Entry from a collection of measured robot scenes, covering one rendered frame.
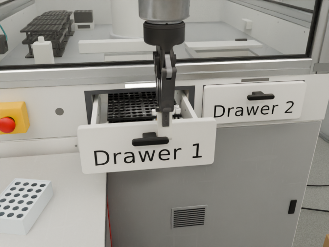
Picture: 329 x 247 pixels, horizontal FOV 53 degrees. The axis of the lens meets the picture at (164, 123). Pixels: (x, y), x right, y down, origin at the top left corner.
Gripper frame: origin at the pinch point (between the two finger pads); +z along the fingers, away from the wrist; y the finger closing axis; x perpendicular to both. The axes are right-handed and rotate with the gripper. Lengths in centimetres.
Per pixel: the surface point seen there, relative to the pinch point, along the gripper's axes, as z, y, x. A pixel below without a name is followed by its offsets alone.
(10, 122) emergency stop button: 4.5, 15.2, 34.9
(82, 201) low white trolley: 17.1, -1.0, 18.1
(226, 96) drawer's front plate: 3.1, 20.4, -20.0
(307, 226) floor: 93, 58, -82
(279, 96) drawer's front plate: 4.1, 20.4, -35.4
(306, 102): 7, 22, -45
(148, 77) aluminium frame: -2.9, 21.9, 1.2
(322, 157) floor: 93, 118, -128
